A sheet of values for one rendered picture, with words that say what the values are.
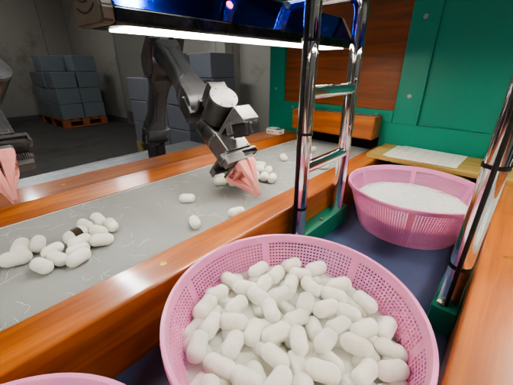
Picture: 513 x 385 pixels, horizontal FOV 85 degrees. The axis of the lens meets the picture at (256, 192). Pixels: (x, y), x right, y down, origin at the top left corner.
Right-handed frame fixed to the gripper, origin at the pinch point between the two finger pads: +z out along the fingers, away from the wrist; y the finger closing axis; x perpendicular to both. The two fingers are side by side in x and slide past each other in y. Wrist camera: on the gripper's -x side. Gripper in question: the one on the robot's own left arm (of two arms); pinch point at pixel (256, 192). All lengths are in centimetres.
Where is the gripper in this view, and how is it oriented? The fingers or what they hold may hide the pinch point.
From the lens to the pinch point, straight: 58.6
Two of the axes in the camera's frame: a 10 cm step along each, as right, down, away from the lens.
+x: -4.8, 5.2, 7.0
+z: 5.7, 8.0, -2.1
